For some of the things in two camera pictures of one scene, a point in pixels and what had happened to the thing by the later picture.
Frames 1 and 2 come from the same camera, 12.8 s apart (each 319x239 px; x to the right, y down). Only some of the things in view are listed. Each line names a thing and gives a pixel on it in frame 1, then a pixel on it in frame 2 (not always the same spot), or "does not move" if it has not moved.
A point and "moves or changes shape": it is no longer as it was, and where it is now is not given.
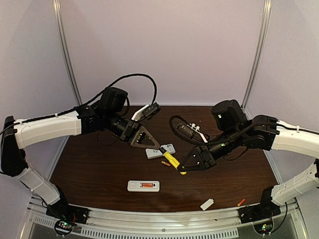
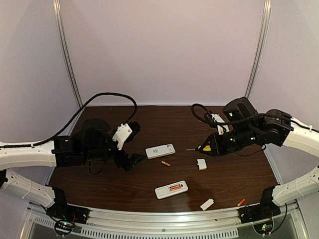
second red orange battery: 242,200 does not move
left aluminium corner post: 60,25 does not move
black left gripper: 131,133 → 120,154
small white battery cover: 207,204 does not move
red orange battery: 165,163 does not move
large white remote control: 153,153 does not move
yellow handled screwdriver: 173,160 moves or changes shape
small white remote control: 136,186 → 170,189
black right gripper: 206,158 → 218,143
